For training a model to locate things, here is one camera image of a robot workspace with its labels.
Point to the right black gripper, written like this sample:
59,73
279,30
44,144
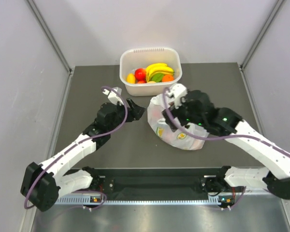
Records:
176,112

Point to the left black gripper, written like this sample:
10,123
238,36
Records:
135,111

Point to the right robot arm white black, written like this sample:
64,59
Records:
229,126

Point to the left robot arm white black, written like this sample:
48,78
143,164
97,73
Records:
44,183

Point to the green leaf fruit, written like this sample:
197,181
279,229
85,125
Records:
157,77

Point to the orange fruit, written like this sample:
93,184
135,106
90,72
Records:
167,78

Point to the yellow lemon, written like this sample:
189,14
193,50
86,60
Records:
131,78

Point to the red apple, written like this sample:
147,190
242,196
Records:
140,74

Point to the white plastic tub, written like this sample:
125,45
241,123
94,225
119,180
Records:
141,58

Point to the yellow banana bunch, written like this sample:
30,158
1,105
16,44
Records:
157,68

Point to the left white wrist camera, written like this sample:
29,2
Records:
113,97

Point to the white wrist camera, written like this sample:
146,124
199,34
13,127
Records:
176,92
113,97

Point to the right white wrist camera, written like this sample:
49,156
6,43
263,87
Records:
176,92

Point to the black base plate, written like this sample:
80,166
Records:
157,184

